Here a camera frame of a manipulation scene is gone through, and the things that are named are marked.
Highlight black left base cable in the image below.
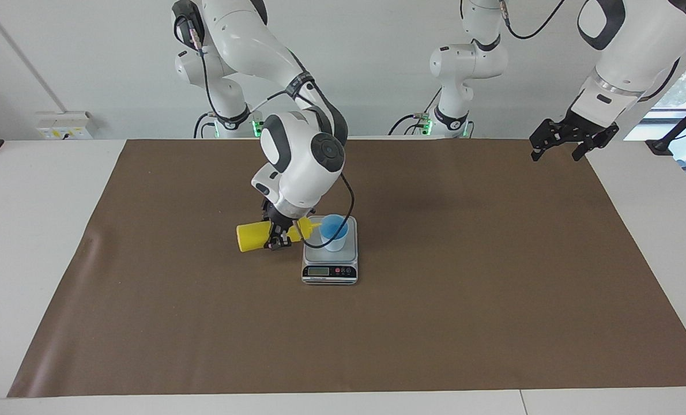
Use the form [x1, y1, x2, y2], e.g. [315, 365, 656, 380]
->
[387, 86, 442, 137]

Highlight white wall socket box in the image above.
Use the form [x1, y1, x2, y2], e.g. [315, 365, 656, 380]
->
[35, 111, 97, 141]

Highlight silver digital kitchen scale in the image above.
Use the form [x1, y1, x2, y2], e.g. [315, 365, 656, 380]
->
[301, 215, 359, 286]

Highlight black angled stand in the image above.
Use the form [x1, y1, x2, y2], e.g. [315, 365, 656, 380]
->
[645, 92, 686, 156]

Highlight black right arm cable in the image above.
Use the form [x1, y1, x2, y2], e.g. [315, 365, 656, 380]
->
[173, 14, 356, 250]

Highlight light blue plastic cup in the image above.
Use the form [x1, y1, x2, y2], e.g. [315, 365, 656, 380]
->
[319, 214, 350, 252]

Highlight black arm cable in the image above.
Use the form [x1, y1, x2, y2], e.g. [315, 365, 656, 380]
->
[502, 0, 683, 103]
[173, 14, 356, 250]

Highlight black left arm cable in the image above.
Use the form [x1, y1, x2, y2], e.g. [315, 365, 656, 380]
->
[502, 0, 683, 103]

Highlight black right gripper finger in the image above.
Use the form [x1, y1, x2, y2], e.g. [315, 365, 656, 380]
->
[267, 221, 293, 252]

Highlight black right base cable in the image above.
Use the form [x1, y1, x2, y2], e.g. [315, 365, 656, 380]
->
[193, 112, 217, 139]

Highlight brown paper table mat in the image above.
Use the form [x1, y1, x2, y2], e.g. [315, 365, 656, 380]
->
[7, 137, 686, 398]

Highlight yellow squeeze bottle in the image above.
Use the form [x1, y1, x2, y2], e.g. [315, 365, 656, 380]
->
[236, 216, 324, 254]

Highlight black base cable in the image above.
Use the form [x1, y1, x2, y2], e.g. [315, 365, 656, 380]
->
[387, 86, 442, 137]
[193, 112, 217, 139]

